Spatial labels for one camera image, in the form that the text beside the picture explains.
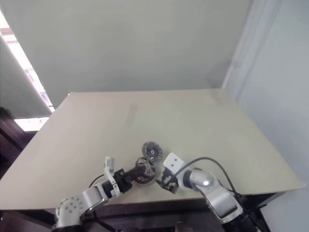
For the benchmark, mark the grey metal gear disc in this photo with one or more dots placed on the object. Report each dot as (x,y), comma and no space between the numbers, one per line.
(158,147)

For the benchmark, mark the dark table frame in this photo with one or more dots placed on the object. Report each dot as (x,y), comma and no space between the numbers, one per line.
(149,215)

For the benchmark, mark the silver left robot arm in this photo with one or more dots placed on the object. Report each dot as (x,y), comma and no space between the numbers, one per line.
(94,195)

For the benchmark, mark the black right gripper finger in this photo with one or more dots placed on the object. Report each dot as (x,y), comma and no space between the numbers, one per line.
(174,189)
(161,183)

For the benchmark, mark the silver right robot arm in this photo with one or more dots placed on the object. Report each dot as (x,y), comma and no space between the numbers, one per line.
(212,191)

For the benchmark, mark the red-brown rimmed disc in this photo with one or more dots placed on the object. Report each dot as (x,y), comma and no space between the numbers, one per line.
(144,181)

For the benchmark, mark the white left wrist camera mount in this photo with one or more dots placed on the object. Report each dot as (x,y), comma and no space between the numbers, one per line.
(109,169)

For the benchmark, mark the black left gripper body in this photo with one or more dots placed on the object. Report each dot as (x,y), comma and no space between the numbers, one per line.
(122,181)

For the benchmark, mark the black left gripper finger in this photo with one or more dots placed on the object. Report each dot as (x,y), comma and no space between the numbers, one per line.
(135,172)

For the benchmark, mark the dark wooden cabinet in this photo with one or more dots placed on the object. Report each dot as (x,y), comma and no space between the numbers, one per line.
(10,145)

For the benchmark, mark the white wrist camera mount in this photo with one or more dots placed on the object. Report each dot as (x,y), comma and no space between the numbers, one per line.
(109,169)
(173,163)

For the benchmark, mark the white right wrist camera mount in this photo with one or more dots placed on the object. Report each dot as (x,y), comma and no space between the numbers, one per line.
(173,163)

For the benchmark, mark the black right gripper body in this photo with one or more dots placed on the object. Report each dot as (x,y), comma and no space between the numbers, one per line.
(170,178)

